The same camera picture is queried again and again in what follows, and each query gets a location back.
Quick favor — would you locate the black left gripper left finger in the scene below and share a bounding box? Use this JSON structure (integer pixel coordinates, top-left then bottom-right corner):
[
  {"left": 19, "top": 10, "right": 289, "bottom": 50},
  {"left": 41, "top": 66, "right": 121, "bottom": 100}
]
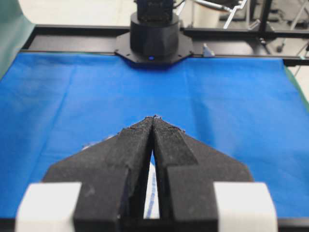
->
[{"left": 15, "top": 116, "right": 153, "bottom": 232}]

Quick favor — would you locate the blue table cloth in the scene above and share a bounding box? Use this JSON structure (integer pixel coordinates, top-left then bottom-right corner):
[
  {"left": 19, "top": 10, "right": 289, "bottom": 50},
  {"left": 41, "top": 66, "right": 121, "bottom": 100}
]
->
[{"left": 0, "top": 53, "right": 309, "bottom": 218}]

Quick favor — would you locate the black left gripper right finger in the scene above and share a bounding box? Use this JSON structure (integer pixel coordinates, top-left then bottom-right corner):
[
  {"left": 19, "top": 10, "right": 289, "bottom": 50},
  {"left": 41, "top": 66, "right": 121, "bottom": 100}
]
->
[{"left": 152, "top": 117, "right": 278, "bottom": 232}]

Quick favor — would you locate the black aluminium table frame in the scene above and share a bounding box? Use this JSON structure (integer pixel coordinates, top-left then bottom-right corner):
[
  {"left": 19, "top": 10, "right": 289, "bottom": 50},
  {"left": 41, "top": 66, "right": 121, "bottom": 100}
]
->
[{"left": 19, "top": 23, "right": 309, "bottom": 67}]

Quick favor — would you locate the green backdrop sheet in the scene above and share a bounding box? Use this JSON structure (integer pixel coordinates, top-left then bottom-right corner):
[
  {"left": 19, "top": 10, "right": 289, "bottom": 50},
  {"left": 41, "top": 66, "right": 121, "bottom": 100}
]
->
[{"left": 0, "top": 0, "right": 35, "bottom": 77}]

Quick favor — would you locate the silver corner bracket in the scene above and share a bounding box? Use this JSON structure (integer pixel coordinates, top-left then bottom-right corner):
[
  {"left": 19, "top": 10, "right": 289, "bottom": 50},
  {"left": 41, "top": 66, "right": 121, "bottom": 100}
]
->
[{"left": 203, "top": 43, "right": 215, "bottom": 58}]

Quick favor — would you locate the blue white striped towel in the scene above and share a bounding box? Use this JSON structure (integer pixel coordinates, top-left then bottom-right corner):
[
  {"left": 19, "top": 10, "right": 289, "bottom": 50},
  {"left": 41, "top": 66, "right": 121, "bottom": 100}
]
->
[{"left": 143, "top": 162, "right": 160, "bottom": 219}]

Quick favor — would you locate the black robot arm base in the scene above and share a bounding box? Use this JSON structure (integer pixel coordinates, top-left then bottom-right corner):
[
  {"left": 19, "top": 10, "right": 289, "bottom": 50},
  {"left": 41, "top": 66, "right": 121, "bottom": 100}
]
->
[{"left": 115, "top": 0, "right": 194, "bottom": 65}]

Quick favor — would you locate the black metal stand background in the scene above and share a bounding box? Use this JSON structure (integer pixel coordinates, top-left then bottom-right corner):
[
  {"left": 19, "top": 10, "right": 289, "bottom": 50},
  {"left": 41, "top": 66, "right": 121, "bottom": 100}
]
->
[{"left": 194, "top": 0, "right": 309, "bottom": 40}]

